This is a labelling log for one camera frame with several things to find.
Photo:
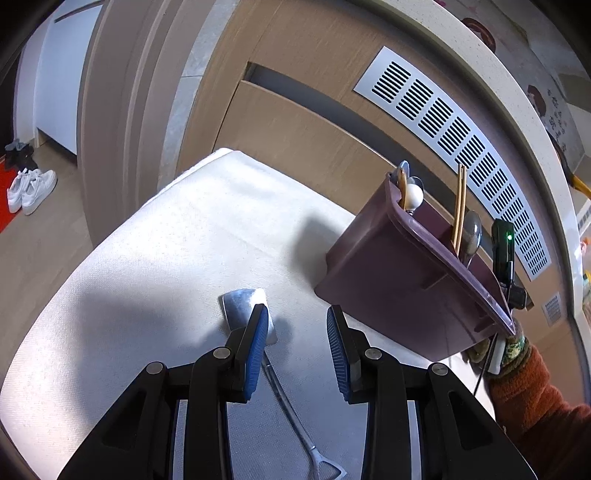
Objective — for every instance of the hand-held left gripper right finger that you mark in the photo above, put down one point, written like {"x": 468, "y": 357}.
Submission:
{"x": 335, "y": 350}

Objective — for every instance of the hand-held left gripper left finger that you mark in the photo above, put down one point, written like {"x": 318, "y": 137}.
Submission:
{"x": 257, "y": 346}

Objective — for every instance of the large metal spoon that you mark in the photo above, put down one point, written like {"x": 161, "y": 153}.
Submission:
{"x": 473, "y": 230}

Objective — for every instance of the metal shovel shaped spatula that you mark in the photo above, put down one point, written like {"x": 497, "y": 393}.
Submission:
{"x": 240, "y": 304}

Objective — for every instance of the wooden chopstick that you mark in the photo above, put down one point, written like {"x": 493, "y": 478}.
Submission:
{"x": 458, "y": 207}
{"x": 463, "y": 194}

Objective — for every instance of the purple plastic utensil holder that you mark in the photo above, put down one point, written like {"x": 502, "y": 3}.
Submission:
{"x": 392, "y": 277}

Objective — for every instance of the white ceramic spoon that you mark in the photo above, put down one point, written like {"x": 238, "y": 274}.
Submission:
{"x": 414, "y": 198}

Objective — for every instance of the small metal spoon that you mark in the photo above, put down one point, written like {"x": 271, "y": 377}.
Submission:
{"x": 403, "y": 167}

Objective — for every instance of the person's right forearm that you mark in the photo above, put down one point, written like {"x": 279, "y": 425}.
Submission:
{"x": 545, "y": 415}

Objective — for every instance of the small white vent grille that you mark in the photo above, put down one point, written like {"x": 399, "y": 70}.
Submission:
{"x": 552, "y": 307}

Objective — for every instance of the long white vent grille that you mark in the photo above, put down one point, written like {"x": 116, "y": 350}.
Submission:
{"x": 461, "y": 138}

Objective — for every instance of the white tablecloth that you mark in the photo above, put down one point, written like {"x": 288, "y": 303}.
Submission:
{"x": 161, "y": 277}

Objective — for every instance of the wooden cabinet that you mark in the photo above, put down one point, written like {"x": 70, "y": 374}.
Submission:
{"x": 300, "y": 69}

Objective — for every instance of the white sneaker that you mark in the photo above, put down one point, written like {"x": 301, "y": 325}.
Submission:
{"x": 39, "y": 189}
{"x": 16, "y": 191}

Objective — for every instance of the red floor mat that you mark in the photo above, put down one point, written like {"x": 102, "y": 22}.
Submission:
{"x": 7, "y": 207}

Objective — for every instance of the pair of dark shoes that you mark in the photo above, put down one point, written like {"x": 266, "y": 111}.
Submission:
{"x": 18, "y": 154}

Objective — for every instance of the white door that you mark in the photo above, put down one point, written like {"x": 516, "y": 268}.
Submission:
{"x": 60, "y": 83}

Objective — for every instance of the cartoon wall poster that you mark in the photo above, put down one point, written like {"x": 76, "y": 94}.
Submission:
{"x": 545, "y": 83}

